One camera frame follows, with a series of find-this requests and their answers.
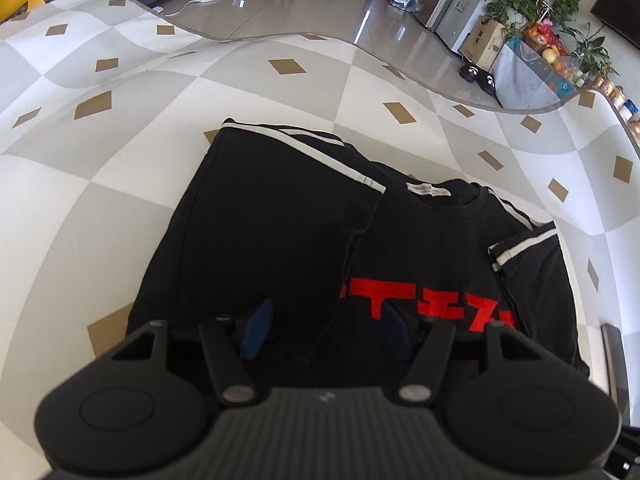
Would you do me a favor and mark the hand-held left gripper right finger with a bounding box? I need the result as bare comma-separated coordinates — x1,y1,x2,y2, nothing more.
377,305,543,407

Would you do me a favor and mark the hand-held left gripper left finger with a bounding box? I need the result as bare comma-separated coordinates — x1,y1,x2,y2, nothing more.
110,297,276,407

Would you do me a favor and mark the black t-shirt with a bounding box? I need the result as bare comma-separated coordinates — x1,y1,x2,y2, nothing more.
125,118,591,392

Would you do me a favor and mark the smartphone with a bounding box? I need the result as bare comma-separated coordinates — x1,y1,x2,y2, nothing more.
600,322,632,412

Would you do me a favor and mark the checkered tablecloth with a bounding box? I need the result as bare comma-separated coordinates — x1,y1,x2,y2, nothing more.
0,0,640,480

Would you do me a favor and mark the cardboard box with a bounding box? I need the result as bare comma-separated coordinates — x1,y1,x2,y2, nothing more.
460,17,509,69

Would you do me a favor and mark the row of jars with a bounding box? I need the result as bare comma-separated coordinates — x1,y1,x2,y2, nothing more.
592,72,640,137

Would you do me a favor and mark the fruit bowl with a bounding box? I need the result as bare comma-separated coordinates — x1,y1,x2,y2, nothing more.
522,20,572,64

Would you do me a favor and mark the white chest freezer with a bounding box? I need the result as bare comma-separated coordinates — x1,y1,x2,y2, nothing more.
435,0,514,54

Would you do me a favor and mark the television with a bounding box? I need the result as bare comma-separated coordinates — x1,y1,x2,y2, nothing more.
590,0,640,52

